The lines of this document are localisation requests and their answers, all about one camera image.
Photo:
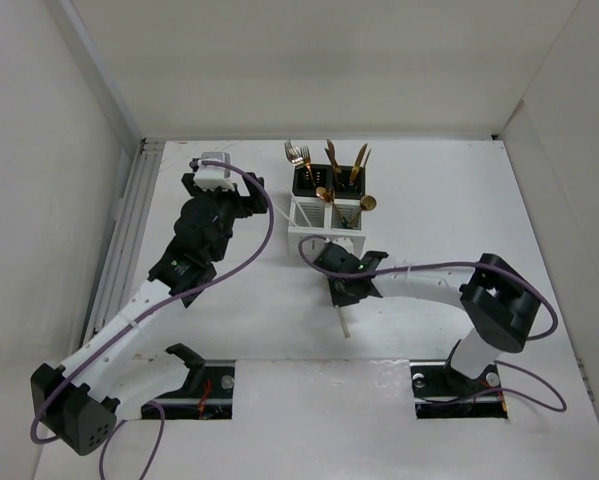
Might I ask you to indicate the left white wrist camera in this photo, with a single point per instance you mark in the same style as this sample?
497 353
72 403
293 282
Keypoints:
209 173

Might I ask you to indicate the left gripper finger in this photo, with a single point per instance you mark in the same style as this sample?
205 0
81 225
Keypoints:
255 202
188 180

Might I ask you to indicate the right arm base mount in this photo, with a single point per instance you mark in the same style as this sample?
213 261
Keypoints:
442 393

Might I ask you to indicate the aluminium rail frame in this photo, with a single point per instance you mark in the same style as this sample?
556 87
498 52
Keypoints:
113 286

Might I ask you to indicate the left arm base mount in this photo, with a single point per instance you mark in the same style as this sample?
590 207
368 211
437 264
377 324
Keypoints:
207 391

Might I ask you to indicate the gold knife green handle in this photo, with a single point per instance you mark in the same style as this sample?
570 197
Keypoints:
364 163
331 154
357 165

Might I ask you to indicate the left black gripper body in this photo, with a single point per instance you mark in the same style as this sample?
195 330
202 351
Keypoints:
230 207

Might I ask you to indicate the white utensil container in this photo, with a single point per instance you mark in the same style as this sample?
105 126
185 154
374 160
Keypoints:
326 223

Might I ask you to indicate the rose gold fork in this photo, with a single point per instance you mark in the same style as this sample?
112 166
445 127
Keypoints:
302 172

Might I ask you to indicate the gold fork green handle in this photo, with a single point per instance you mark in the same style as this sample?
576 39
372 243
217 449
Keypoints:
305 153

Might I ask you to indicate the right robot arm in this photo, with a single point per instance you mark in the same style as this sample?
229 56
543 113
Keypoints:
501 305

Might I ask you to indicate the black utensil container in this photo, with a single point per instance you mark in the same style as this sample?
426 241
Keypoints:
305 183

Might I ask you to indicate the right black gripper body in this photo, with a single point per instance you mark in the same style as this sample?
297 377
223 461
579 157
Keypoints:
339 294

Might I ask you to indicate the silver fork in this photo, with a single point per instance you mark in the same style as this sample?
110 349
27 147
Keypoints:
293 154

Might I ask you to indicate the beige plastic spoon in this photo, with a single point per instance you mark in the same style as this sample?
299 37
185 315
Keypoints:
343 322

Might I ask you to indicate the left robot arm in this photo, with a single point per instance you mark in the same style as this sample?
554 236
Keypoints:
84 397

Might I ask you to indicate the rose gold knife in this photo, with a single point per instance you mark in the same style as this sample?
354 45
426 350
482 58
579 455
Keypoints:
339 177

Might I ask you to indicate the gold spoon green handle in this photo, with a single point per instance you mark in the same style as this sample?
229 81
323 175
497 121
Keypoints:
343 220
366 204
323 194

